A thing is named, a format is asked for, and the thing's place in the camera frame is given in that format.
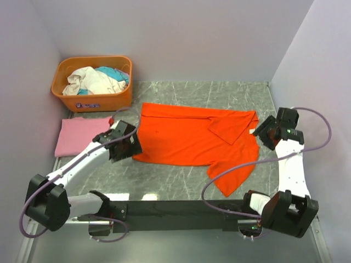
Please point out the orange t shirt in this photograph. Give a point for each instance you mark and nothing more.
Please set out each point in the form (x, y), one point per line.
(192, 136)

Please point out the folded pink t shirt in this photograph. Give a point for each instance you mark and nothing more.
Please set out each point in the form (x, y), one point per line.
(76, 134)

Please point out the orange plastic laundry tub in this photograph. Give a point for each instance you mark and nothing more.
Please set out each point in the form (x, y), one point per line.
(93, 103)

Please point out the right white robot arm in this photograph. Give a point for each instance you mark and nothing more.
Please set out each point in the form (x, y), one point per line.
(291, 210)

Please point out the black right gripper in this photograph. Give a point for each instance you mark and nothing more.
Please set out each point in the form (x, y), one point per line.
(261, 131)

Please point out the teal garment in tub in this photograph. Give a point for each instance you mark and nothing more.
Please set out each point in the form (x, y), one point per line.
(112, 72)

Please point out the white cream garment in tub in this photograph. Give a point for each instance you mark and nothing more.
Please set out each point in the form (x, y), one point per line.
(74, 83)

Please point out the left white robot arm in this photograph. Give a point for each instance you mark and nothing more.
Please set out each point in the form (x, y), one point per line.
(49, 200)

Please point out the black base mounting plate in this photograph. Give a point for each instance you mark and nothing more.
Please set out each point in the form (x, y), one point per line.
(181, 215)

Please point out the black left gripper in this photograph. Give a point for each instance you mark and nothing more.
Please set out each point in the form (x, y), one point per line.
(134, 149)

